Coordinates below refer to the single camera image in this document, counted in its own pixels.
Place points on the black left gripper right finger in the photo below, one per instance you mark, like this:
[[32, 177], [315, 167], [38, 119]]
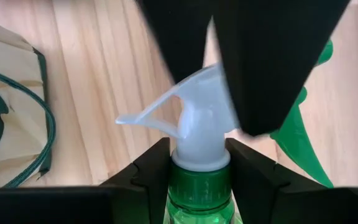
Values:
[[253, 186]]

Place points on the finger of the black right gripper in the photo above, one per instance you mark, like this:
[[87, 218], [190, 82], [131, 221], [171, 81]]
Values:
[[179, 37], [269, 62]]

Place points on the beige green gardening bag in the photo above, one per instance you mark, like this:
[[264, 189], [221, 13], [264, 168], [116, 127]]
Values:
[[11, 62]]

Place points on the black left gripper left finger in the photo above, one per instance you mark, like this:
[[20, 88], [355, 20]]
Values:
[[141, 186]]

